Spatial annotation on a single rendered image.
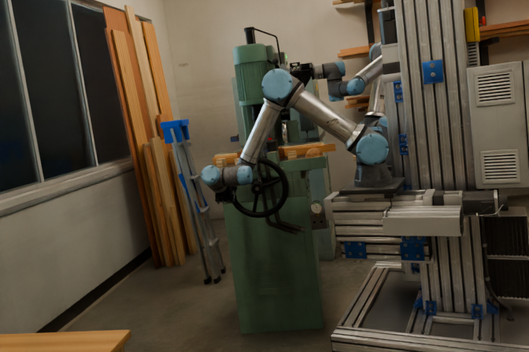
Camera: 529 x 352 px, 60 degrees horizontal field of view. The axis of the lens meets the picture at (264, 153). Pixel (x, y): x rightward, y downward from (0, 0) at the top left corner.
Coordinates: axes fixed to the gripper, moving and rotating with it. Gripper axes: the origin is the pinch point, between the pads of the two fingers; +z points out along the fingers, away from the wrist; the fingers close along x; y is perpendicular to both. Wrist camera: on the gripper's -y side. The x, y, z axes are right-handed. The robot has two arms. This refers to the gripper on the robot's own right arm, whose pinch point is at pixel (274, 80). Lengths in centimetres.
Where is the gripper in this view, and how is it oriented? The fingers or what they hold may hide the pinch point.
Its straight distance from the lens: 235.7
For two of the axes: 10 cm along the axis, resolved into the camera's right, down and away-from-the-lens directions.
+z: -9.9, 1.1, 1.2
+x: 0.1, 7.8, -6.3
